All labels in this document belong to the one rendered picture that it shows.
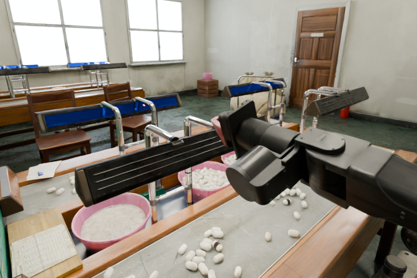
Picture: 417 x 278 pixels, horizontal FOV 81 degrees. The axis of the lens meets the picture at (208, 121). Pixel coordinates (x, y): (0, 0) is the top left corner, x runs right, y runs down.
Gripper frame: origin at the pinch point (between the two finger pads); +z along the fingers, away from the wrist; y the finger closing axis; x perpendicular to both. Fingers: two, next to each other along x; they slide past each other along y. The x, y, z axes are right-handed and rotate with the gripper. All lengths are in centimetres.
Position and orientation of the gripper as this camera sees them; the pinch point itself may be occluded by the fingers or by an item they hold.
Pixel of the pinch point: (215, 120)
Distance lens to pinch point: 51.1
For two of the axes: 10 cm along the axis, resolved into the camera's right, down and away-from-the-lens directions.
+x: 7.6, -4.9, 4.3
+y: 2.7, 8.4, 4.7
